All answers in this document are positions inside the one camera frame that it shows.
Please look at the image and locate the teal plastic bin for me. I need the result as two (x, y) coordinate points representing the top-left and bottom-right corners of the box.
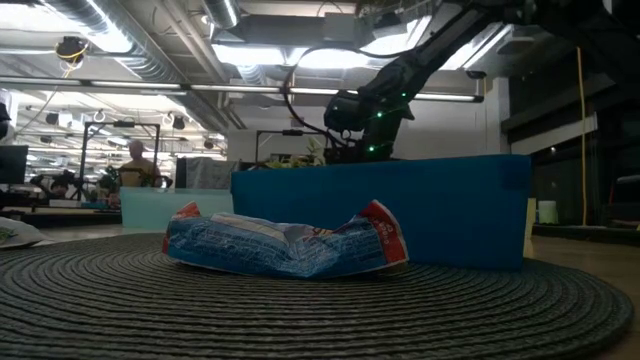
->
(119, 187), (235, 231)

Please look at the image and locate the black ceiling cable reel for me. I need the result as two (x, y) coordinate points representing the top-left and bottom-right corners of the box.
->
(54, 35), (90, 64)

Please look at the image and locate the white cylindrical container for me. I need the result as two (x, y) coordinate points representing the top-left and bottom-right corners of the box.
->
(538, 199), (560, 225)

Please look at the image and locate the grey cover sheet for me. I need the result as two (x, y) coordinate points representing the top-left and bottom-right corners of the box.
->
(174, 156), (240, 190)

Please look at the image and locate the small silver spiral duct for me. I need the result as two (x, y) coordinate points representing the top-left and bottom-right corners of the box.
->
(202, 0), (241, 30)

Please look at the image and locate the large silver spiral duct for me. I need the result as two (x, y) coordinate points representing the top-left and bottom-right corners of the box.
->
(44, 0), (231, 132)

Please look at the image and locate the black computer monitor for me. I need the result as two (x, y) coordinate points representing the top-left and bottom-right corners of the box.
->
(0, 144), (30, 185)

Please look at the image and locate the grey ceiling unit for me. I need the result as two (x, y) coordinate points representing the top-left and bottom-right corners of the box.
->
(323, 12), (362, 44)

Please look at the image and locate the person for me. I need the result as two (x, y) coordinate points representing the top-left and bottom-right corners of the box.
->
(118, 139), (164, 189)

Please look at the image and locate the background workbench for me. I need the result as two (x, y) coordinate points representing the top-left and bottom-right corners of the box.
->
(0, 197), (123, 229)

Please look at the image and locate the grey round woven placemat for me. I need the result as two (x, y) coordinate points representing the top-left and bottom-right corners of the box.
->
(0, 232), (635, 360)

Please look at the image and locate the white silver granola bar wrapper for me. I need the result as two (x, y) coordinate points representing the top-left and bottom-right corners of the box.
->
(0, 216), (54, 250)

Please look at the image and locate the dark blue plastic bin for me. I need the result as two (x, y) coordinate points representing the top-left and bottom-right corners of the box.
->
(230, 153), (533, 273)

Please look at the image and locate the black background rig frame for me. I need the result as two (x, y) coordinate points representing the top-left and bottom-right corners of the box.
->
(78, 121), (162, 201)
(254, 129), (330, 164)

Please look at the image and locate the small green potted plant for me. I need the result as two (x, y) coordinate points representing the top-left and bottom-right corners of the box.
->
(264, 137), (327, 170)

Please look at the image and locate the long ceiling light bar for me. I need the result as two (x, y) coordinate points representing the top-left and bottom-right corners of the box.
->
(0, 75), (485, 104)

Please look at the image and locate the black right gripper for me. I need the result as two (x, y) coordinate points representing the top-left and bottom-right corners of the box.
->
(327, 107), (415, 164)

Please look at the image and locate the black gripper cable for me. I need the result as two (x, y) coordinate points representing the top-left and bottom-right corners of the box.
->
(281, 42), (426, 151)

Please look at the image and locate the blue red granola bar wrapper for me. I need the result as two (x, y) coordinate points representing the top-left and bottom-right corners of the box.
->
(161, 199), (410, 280)

